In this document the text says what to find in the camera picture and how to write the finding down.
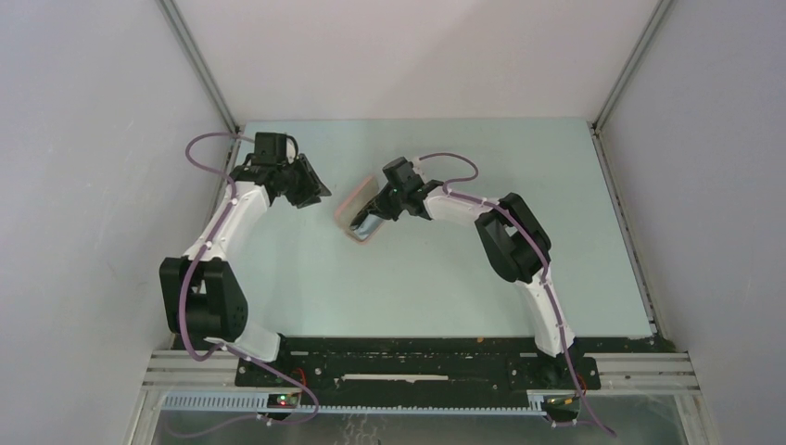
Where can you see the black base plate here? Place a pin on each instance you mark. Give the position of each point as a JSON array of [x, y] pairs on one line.
[[431, 372]]

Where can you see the black sunglasses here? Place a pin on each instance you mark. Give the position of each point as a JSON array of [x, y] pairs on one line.
[[365, 224]]

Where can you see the blue toothed cable duct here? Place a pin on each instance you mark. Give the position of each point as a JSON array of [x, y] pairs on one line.
[[226, 402]]

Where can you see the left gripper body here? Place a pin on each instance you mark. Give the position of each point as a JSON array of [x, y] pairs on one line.
[[297, 186]]

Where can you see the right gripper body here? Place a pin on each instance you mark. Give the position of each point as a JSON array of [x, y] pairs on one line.
[[389, 203]]

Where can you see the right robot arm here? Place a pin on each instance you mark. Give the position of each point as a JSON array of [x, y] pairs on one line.
[[516, 245]]

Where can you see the pink glasses case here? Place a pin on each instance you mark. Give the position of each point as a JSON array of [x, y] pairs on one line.
[[359, 198]]

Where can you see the aluminium frame rail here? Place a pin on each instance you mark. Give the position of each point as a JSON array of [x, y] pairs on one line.
[[632, 373]]

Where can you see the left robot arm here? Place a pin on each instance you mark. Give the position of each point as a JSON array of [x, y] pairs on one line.
[[203, 300]]

